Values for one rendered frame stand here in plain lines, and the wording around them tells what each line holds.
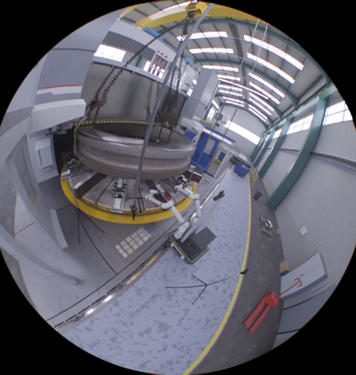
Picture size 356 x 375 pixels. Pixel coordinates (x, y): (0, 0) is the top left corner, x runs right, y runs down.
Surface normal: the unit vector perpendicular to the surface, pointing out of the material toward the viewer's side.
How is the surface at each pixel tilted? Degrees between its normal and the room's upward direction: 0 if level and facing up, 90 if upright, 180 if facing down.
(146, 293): 0
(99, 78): 90
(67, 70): 90
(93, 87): 90
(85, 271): 0
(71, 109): 90
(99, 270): 0
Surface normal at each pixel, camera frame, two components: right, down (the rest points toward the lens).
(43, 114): 0.77, 0.55
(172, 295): 0.33, -0.76
